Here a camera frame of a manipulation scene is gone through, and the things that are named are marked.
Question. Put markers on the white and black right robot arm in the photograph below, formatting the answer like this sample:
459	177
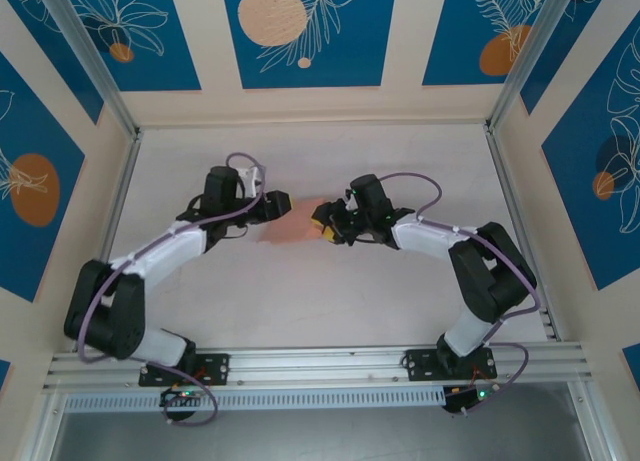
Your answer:
430	238

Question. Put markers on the aluminium side rail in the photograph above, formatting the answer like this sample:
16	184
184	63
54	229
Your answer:
520	196
107	221

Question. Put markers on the pink paper box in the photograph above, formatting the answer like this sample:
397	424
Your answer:
290	226

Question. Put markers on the aluminium frame post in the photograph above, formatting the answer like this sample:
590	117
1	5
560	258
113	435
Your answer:
90	56
530	56

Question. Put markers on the black controller board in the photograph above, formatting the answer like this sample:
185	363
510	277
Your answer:
470	397
177	396

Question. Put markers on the grey metal panel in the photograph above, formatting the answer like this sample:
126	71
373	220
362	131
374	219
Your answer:
325	436

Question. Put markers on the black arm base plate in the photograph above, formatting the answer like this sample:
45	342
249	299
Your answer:
420	363
215	368

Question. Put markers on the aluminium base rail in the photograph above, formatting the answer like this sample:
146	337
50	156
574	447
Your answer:
320	363

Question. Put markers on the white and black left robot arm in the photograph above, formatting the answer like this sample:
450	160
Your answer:
165	256

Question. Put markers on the blue floral wall panel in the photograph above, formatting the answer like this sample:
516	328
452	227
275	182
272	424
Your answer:
45	131
565	56
50	46
360	56
165	56
575	206
450	31

